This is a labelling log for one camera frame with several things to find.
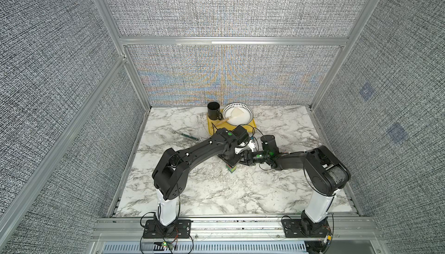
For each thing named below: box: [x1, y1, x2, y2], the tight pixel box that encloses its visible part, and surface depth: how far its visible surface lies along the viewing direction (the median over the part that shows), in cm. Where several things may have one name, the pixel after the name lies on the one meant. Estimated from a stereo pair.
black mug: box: [207, 101, 224, 121], surface depth 112 cm
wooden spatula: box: [213, 107, 244, 127], surface depth 118 cm
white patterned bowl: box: [222, 102, 255, 127], surface depth 116 cm
